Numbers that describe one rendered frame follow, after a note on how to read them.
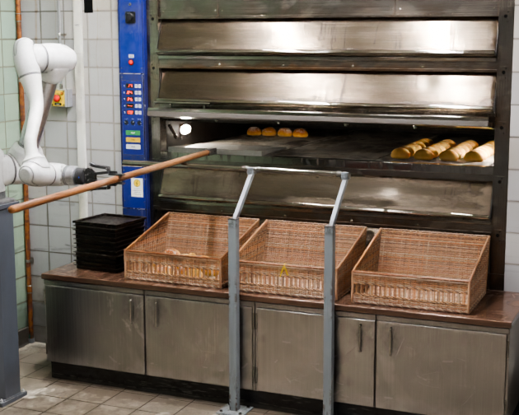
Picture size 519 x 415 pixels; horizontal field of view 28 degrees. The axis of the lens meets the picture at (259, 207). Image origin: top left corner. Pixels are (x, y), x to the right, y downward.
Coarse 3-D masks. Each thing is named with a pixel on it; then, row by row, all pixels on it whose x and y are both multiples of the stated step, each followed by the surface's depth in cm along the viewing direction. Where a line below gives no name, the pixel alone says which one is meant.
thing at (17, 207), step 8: (200, 152) 533; (208, 152) 541; (176, 160) 508; (184, 160) 515; (144, 168) 480; (152, 168) 486; (160, 168) 493; (120, 176) 459; (128, 176) 465; (136, 176) 473; (88, 184) 435; (96, 184) 440; (104, 184) 446; (64, 192) 419; (72, 192) 424; (80, 192) 429; (32, 200) 399; (40, 200) 403; (48, 200) 407; (8, 208) 388; (16, 208) 389; (24, 208) 393
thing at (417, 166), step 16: (192, 160) 556; (208, 160) 552; (224, 160) 548; (240, 160) 545; (256, 160) 541; (272, 160) 538; (288, 160) 534; (304, 160) 531; (320, 160) 527; (336, 160) 524; (352, 160) 522; (368, 160) 522
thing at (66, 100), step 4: (56, 92) 574; (64, 92) 573; (68, 92) 575; (60, 96) 574; (64, 96) 573; (68, 96) 576; (60, 100) 574; (64, 100) 573; (68, 100) 576; (52, 104) 577; (56, 104) 576; (60, 104) 574; (64, 104) 573; (68, 104) 576
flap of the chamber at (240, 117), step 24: (240, 120) 545; (264, 120) 530; (288, 120) 517; (312, 120) 510; (336, 120) 505; (360, 120) 500; (384, 120) 496; (408, 120) 491; (432, 120) 486; (456, 120) 482
